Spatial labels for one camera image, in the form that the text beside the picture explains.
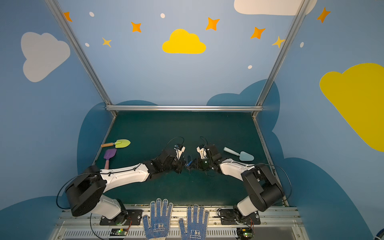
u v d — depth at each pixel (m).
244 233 0.71
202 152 0.83
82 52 0.85
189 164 0.86
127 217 0.73
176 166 0.75
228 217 0.74
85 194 0.43
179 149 0.76
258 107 1.17
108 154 0.96
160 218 0.75
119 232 0.71
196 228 0.72
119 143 1.02
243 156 0.98
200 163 0.80
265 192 0.45
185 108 1.30
